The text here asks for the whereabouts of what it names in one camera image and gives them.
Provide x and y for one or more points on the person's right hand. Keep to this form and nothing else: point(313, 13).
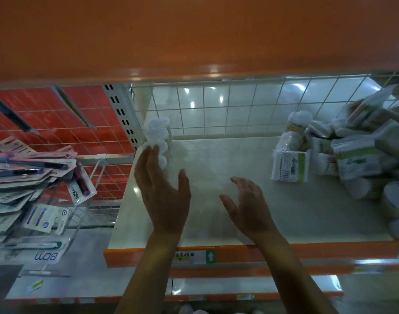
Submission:
point(252, 212)

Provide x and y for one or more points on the person's left hand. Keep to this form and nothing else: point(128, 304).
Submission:
point(163, 199)

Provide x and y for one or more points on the white shelf orange rail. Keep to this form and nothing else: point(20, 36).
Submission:
point(301, 206)

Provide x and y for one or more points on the pile of cotton swab packs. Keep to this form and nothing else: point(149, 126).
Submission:
point(359, 160)

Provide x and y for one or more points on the white shelf board orange rim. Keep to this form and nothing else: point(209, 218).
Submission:
point(252, 284)
point(199, 35)
point(88, 268)

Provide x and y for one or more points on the person's left forearm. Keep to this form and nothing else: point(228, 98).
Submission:
point(150, 274)

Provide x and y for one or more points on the person's right forearm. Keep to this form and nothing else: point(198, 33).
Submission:
point(294, 277)

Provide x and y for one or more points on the price label green arrow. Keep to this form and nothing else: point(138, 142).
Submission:
point(199, 257)

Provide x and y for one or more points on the hanging dark packaged items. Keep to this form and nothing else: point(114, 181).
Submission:
point(73, 107)
point(9, 114)

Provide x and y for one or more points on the pile of toothbrush packs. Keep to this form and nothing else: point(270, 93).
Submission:
point(19, 192)

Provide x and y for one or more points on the white slotted shelf post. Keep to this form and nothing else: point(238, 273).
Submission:
point(121, 114)

